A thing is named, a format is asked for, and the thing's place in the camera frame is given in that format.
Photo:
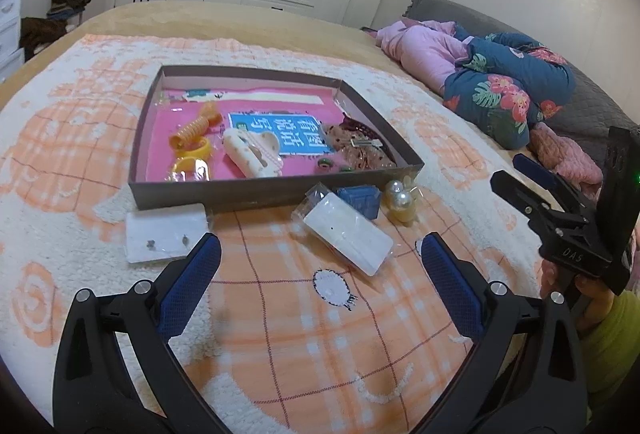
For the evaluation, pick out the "pink knitted cloth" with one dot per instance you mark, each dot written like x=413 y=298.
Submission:
x=565 y=156

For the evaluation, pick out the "pearl hair accessory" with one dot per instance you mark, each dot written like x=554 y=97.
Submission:
x=400 y=201

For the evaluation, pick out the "person's right hand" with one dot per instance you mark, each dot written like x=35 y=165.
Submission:
x=592 y=301

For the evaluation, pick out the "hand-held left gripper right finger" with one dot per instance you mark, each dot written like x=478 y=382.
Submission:
x=450 y=284

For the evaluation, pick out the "cream hair claw clip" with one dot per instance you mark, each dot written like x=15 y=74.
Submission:
x=245 y=153

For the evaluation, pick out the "orange and white printed blanket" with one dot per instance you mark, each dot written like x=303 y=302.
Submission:
x=300 y=339

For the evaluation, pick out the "small metal hair clip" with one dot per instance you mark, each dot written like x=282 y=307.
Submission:
x=367 y=142

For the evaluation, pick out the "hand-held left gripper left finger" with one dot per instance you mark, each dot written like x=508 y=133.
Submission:
x=192 y=284

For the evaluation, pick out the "small blue box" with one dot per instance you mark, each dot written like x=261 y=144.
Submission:
x=360 y=203

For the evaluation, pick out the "brown jacket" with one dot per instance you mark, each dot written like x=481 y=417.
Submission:
x=42 y=33

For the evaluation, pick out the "grey padded headboard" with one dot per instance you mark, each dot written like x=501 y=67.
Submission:
x=590 y=113

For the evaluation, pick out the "pink book with blue label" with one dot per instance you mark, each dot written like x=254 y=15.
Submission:
x=160 y=133

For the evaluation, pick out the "green bead earring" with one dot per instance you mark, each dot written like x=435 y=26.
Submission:
x=346 y=168
x=324 y=163

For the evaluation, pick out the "yellow bed sheet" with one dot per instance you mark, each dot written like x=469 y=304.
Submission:
x=200 y=21

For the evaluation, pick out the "white drawer cabinet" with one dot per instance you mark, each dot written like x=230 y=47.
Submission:
x=10 y=28

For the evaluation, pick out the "pink quilt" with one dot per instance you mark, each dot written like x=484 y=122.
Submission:
x=425 y=53

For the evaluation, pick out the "person's right forearm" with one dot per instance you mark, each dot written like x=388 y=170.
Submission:
x=615 y=354

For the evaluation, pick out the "blue floral quilt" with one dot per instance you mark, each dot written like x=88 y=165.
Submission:
x=500 y=88

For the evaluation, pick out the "white earring card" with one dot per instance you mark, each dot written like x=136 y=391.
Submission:
x=160 y=229

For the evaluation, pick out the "shallow grey cardboard box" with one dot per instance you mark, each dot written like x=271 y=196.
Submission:
x=250 y=194

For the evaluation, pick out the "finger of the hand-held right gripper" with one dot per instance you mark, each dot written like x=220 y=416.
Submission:
x=537 y=171
x=525 y=199

